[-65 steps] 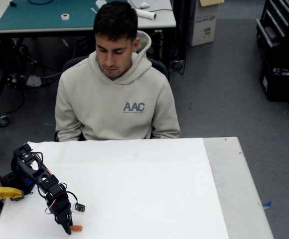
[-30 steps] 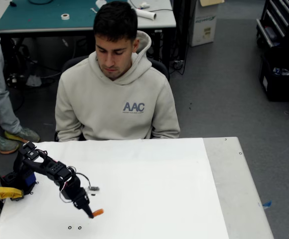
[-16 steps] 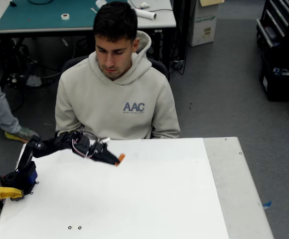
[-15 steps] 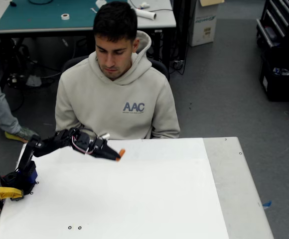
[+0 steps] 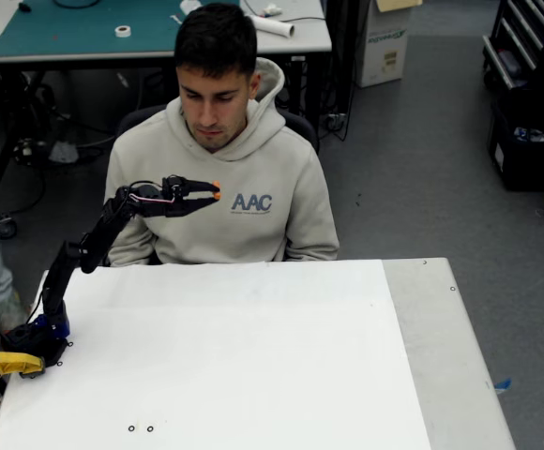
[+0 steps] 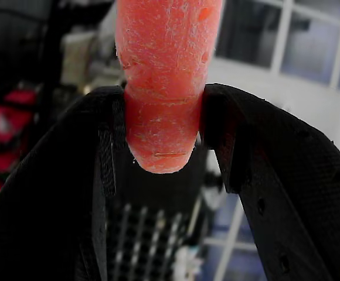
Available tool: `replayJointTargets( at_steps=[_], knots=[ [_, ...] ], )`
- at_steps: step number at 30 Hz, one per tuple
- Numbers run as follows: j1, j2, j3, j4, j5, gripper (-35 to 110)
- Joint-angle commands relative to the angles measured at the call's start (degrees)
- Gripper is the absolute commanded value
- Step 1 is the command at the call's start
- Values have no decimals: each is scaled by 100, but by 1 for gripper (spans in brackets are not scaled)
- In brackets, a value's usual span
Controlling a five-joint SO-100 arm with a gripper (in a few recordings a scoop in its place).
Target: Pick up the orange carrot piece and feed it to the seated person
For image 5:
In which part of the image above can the white red servo wire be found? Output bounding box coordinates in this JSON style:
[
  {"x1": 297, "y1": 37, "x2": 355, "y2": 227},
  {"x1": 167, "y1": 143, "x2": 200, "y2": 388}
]
[{"x1": 128, "y1": 191, "x2": 176, "y2": 206}]

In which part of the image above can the black storage bin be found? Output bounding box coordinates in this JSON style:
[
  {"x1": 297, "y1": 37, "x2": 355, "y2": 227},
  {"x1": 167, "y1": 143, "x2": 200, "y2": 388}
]
[{"x1": 486, "y1": 102, "x2": 544, "y2": 192}]

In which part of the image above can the black office chair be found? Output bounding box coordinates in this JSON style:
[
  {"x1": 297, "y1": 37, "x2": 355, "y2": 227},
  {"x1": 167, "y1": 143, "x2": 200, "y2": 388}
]
[{"x1": 101, "y1": 103, "x2": 320, "y2": 267}]

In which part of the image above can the grey work table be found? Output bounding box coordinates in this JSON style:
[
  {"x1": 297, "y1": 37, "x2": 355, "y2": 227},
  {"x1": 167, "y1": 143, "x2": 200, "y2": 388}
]
[{"x1": 0, "y1": 0, "x2": 333, "y2": 240}]

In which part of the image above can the white cardboard box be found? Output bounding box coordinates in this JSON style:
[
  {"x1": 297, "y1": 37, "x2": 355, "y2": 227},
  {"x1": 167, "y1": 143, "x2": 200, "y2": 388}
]
[{"x1": 355, "y1": 0, "x2": 412, "y2": 89}]

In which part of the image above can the beige paper folder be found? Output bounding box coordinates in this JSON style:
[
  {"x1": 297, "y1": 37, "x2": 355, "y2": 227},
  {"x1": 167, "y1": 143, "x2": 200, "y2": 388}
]
[{"x1": 374, "y1": 0, "x2": 423, "y2": 12}]

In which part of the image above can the black tool cart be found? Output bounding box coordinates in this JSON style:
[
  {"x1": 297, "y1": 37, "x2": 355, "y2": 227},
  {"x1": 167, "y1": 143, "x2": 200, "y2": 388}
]
[{"x1": 481, "y1": 0, "x2": 544, "y2": 95}]

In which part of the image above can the large white paper sheet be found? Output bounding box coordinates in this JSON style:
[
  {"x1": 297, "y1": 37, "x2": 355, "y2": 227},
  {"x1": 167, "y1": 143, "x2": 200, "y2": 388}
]
[{"x1": 0, "y1": 259, "x2": 432, "y2": 450}]

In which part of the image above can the yellow bar clamp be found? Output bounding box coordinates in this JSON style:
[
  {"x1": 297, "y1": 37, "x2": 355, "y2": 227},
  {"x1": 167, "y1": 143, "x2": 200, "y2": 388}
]
[{"x1": 0, "y1": 350, "x2": 48, "y2": 398}]

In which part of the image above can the rolled white paper tube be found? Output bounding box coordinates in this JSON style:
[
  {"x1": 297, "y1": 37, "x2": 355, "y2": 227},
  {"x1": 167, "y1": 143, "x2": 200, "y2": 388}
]
[{"x1": 246, "y1": 13, "x2": 295, "y2": 38}]

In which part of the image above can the green cutting mat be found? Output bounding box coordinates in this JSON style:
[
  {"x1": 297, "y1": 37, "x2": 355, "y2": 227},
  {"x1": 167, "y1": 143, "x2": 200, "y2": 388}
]
[{"x1": 0, "y1": 0, "x2": 243, "y2": 58}]

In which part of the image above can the white plastic bag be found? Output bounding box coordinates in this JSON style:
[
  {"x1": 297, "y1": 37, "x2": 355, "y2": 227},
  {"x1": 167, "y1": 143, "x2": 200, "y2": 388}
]
[{"x1": 48, "y1": 139, "x2": 79, "y2": 165}]

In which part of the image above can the man in beige hoodie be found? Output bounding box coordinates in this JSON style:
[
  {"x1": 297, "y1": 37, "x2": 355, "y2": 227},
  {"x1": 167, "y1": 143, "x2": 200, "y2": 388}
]
[{"x1": 104, "y1": 2, "x2": 341, "y2": 267}]

